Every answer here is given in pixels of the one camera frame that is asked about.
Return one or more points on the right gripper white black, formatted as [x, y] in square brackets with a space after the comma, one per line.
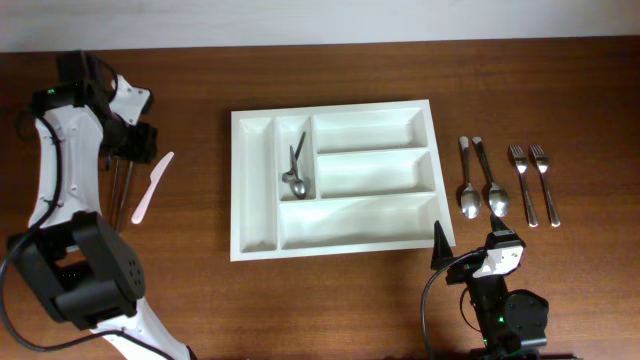
[470, 266]

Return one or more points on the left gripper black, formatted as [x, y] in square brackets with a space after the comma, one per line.
[132, 142]

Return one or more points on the steel spoon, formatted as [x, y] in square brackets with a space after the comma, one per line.
[470, 200]
[498, 198]

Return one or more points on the pink plastic knife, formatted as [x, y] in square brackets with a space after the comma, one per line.
[155, 177]

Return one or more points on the steel serving tongs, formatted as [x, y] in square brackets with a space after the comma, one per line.
[121, 180]

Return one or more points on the small steel teaspoon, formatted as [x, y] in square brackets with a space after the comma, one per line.
[299, 186]
[292, 175]

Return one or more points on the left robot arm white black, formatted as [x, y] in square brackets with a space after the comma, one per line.
[73, 260]

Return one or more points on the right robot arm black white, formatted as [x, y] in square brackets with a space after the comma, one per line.
[512, 323]

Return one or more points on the steel fork left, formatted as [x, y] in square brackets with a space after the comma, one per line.
[521, 165]

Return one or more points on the steel fork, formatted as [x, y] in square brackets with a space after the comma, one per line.
[542, 164]
[521, 165]

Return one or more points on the steel fork right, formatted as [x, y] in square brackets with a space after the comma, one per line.
[542, 164]

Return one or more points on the white plastic cutlery tray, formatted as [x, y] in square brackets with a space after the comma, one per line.
[372, 172]

